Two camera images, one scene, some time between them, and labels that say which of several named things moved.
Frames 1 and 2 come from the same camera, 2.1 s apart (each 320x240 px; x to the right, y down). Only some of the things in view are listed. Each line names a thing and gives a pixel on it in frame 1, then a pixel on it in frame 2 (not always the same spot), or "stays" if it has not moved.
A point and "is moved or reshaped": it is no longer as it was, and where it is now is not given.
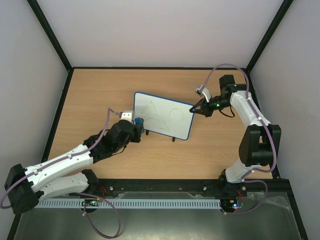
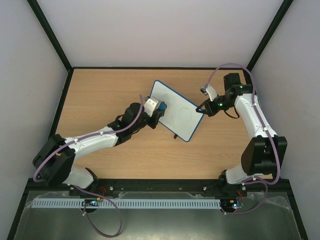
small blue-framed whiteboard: x=165 y=116 is moved or reshaped
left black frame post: x=53 y=41 stays
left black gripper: x=133 y=128 to x=155 y=118
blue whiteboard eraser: x=139 y=123 is moved or reshaped
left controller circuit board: x=91 y=202 stays
